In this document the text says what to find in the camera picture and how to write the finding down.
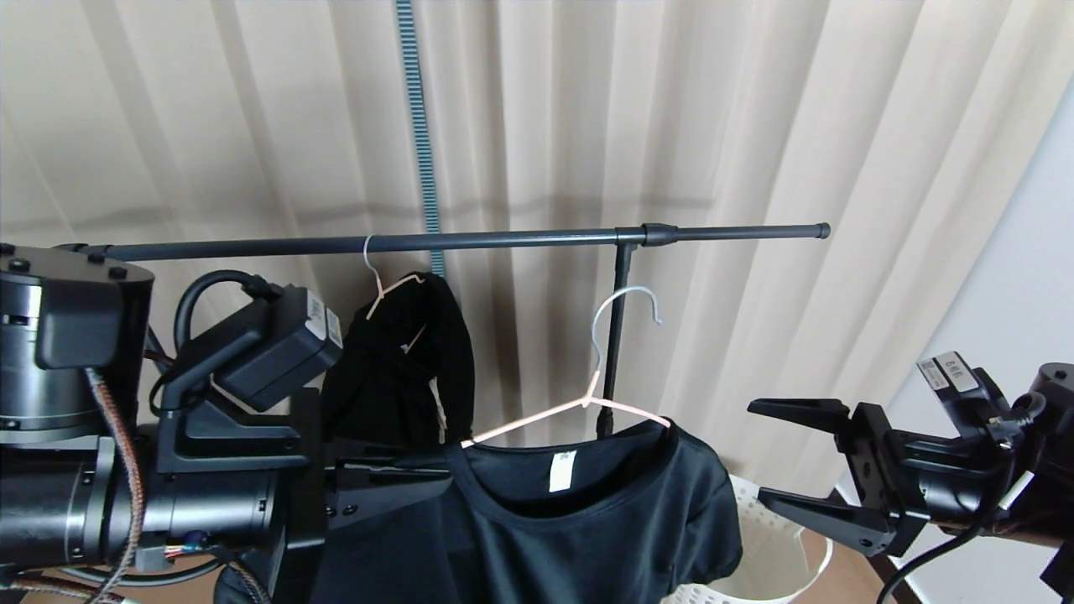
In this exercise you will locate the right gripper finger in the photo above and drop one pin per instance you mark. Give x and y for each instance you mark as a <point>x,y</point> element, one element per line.
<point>831,520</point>
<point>805,413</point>

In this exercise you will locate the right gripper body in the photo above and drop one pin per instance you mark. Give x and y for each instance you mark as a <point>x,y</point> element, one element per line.
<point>948,486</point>

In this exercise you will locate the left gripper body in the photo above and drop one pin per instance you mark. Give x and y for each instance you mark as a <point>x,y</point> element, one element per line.
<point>210,503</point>

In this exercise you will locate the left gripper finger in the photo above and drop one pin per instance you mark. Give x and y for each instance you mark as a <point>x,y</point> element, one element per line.
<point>377,471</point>
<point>369,502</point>

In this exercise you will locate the black shorts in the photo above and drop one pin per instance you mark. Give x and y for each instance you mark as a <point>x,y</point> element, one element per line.
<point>403,377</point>

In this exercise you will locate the pink clothes hanger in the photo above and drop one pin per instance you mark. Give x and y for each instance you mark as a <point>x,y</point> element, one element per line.
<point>537,416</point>
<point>370,260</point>

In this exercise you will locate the black garment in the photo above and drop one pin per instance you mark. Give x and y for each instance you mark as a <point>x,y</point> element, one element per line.
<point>545,545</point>

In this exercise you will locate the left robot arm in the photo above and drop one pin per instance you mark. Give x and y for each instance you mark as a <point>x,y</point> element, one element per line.
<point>67,352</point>

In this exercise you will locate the white laundry basket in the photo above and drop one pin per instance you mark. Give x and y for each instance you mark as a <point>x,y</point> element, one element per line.
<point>780,545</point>

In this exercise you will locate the black clothes rack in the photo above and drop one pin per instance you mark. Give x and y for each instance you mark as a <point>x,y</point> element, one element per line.
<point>503,241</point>

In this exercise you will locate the beige curtain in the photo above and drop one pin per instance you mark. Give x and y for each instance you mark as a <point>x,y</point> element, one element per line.
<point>587,109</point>

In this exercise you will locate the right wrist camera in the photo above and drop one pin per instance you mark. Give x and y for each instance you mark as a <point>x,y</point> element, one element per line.
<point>956,386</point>

